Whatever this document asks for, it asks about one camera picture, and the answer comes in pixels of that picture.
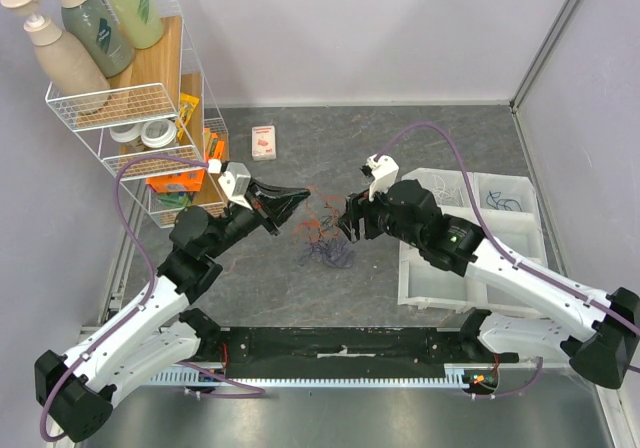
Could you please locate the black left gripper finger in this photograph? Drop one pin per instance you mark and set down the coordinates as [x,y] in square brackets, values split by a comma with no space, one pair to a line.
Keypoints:
[281,193]
[284,206]

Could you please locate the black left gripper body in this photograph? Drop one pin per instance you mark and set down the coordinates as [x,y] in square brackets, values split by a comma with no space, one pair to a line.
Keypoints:
[263,207]

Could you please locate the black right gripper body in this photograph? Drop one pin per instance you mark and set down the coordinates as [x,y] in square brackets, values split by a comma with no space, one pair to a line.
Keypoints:
[357,216]

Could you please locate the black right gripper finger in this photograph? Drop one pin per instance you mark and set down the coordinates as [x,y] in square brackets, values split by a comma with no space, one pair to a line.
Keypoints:
[349,218]
[351,229]

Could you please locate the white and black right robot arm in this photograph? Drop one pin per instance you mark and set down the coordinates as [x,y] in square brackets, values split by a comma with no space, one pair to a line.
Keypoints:
[595,332]

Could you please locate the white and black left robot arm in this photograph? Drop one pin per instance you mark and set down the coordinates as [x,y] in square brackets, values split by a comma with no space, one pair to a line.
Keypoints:
[79,389]

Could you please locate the white and red small box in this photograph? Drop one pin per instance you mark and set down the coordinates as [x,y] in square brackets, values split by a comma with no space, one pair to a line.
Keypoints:
[263,143]

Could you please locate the orange box on shelf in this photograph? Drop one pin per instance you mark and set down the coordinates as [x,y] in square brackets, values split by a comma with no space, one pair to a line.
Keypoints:
[214,145]

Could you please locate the orange flat package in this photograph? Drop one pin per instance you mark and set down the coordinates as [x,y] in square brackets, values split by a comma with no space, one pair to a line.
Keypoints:
[189,181]

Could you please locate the green box on shelf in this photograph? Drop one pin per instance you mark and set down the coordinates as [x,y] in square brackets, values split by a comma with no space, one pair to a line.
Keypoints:
[175,200]

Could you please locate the white compartment organizer tray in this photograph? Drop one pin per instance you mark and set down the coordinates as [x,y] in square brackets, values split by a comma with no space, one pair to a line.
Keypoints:
[509,206]

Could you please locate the yellow snack packet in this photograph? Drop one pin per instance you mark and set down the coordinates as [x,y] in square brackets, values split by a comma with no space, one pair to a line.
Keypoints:
[187,107]

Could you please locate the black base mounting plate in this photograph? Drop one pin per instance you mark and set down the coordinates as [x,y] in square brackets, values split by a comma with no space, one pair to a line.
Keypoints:
[267,351]

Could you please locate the beige pump bottle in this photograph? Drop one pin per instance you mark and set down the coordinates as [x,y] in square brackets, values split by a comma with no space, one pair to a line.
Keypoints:
[63,58]

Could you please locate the dark green pump bottle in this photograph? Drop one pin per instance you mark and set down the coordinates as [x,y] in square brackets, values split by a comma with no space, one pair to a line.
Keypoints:
[96,28]

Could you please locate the light green bottle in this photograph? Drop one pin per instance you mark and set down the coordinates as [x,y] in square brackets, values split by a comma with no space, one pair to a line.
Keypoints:
[140,21]

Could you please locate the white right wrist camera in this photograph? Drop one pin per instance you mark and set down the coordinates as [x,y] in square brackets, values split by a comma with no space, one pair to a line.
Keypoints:
[382,172]

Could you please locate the white wire shelf rack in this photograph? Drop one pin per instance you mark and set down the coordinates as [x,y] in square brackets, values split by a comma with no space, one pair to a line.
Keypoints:
[149,89]

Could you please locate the slotted white cable duct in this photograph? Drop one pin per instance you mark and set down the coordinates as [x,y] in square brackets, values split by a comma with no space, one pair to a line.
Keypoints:
[447,376]

